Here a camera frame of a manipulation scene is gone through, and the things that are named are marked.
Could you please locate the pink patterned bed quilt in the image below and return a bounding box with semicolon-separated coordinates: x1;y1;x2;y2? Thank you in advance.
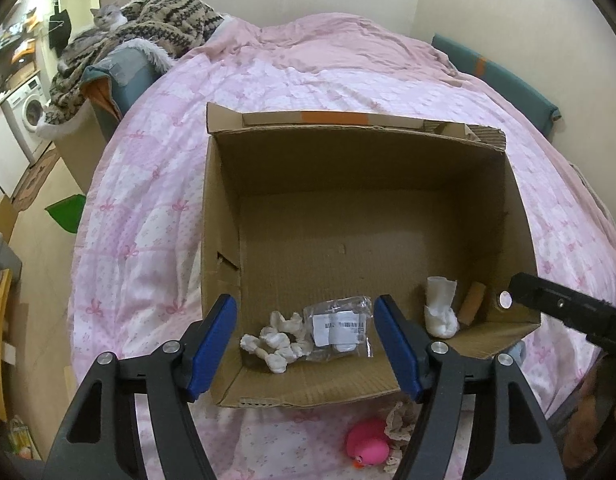
67;12;616;480

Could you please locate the brown cardboard box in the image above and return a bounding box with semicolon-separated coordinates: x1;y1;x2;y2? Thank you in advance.
199;102;542;410

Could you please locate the white kitchen cabinet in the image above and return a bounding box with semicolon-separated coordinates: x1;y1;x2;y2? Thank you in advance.
0;108;29;197

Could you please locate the teal pet bed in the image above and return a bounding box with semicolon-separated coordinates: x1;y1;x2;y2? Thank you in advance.
80;38;175;125

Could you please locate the white washing machine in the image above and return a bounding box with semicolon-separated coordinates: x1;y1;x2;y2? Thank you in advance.
0;72;50;166

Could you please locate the teal headboard cushion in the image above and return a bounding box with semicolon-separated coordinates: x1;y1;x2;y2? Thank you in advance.
431;34;562;139

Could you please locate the tan cylindrical roll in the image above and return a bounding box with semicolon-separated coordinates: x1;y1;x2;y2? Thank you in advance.
457;282;486;326

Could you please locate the clear plastic packet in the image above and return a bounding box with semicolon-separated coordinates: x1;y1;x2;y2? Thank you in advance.
303;296;373;362

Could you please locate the white sock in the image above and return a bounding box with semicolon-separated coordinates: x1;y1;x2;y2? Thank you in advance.
424;276;460;339

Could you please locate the patterned knit blanket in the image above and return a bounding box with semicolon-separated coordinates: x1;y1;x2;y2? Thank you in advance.
37;0;224;141

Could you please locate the beige lace scrunchie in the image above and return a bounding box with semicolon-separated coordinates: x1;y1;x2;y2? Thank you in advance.
384;400;421;474

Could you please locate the white lace scrunchie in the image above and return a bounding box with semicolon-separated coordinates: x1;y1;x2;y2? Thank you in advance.
239;311;314;374

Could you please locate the grey white cat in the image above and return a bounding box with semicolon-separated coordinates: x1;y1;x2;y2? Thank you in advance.
58;3;128;77

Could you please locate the pink rubber duck toy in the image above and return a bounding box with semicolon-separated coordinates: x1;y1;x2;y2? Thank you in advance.
345;417;390;468

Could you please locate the green dustpan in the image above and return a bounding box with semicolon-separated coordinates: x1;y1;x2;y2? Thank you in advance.
46;194;86;234

